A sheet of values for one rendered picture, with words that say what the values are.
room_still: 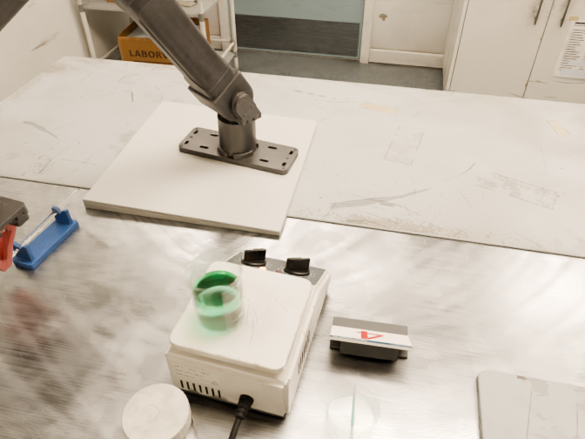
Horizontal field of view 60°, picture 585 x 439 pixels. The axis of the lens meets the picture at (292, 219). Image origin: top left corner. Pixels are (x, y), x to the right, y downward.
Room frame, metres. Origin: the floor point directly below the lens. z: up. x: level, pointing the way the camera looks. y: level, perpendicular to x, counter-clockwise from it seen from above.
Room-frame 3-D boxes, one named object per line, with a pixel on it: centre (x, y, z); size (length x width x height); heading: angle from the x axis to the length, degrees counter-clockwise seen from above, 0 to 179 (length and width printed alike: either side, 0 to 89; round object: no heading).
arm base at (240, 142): (0.74, 0.09, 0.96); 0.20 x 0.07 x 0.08; 71
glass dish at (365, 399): (0.27, -0.06, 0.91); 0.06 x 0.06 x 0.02
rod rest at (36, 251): (0.53, 0.35, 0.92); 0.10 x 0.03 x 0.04; 160
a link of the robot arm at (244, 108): (0.73, 0.10, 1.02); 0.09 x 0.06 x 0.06; 44
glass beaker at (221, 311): (0.33, 0.08, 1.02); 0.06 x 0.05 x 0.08; 132
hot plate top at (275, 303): (0.34, 0.05, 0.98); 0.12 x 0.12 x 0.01; 74
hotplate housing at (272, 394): (0.36, 0.04, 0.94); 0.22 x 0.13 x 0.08; 164
